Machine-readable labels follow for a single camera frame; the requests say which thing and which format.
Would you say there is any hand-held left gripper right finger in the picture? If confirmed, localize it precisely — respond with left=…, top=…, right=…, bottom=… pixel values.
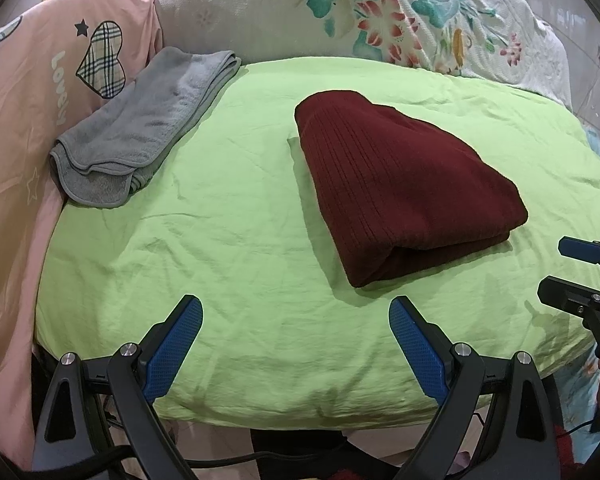
left=389, top=296, right=563, bottom=480

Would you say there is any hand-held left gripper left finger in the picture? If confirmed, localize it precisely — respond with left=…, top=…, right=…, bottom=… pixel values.
left=32, top=295, right=203, bottom=480

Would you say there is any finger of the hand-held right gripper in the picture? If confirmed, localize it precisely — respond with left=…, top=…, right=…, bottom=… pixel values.
left=557, top=236, right=600, bottom=283
left=537, top=275, right=600, bottom=323

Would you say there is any maroon knit sweater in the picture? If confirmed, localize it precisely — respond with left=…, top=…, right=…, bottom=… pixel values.
left=294, top=90, right=529, bottom=289

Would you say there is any light green bed sheet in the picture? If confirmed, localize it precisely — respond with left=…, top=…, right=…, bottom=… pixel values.
left=34, top=55, right=600, bottom=433

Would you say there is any grey folded towel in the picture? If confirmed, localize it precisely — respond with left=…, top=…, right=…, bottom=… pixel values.
left=50, top=46, right=242, bottom=209

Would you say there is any pink printed quilt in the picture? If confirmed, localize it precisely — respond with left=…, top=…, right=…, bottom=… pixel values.
left=0, top=0, right=173, bottom=471

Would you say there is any white floral blanket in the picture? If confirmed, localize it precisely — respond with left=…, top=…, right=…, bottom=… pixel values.
left=152, top=0, right=573, bottom=111

